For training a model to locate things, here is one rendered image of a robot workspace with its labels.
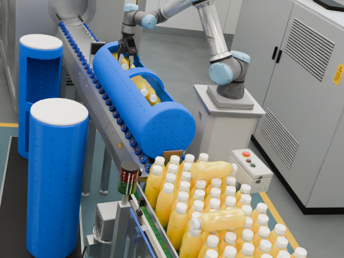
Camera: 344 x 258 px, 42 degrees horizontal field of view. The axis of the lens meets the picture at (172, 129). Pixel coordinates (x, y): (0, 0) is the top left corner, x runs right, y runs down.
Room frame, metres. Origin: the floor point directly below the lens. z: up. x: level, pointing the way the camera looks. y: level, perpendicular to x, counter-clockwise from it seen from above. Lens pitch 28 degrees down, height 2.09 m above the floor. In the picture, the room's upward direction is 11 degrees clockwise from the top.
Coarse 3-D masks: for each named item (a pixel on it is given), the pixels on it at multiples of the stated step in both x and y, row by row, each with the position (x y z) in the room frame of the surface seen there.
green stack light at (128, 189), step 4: (120, 180) 1.23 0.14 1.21; (120, 184) 1.22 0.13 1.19; (124, 184) 1.22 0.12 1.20; (128, 184) 1.22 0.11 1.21; (132, 184) 1.22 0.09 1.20; (136, 184) 1.24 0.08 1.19; (120, 188) 1.22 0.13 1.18; (124, 188) 1.22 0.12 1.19; (128, 188) 1.22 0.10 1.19; (132, 188) 1.23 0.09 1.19; (120, 192) 1.22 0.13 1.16; (124, 192) 1.22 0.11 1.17; (128, 192) 1.22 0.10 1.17; (132, 192) 1.23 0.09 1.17
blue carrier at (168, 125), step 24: (96, 72) 2.43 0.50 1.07; (120, 72) 2.20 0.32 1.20; (144, 72) 2.17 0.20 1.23; (120, 96) 2.04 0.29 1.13; (168, 96) 2.17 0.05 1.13; (144, 120) 1.78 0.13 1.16; (168, 120) 1.81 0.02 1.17; (192, 120) 1.87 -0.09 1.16; (144, 144) 1.76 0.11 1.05; (168, 144) 1.82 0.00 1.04
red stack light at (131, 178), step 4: (120, 168) 1.24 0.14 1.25; (120, 172) 1.23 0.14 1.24; (124, 172) 1.22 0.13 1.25; (136, 172) 1.24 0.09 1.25; (120, 176) 1.23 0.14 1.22; (124, 176) 1.22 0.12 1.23; (128, 176) 1.22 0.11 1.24; (132, 176) 1.22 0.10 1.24; (136, 176) 1.23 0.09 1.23; (124, 180) 1.22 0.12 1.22; (128, 180) 1.22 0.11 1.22; (132, 180) 1.22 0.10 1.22; (136, 180) 1.24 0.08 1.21
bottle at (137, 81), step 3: (138, 75) 2.25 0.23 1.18; (132, 78) 2.21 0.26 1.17; (135, 78) 2.20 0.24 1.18; (138, 78) 2.20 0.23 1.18; (141, 78) 2.23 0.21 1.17; (135, 81) 2.18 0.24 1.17; (138, 81) 2.17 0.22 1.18; (141, 81) 2.17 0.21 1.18; (135, 84) 2.16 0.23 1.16; (138, 84) 2.14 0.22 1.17; (141, 84) 2.14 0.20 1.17; (144, 84) 2.15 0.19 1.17; (138, 87) 2.13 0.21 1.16; (141, 87) 2.13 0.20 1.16; (144, 87) 2.14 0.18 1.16
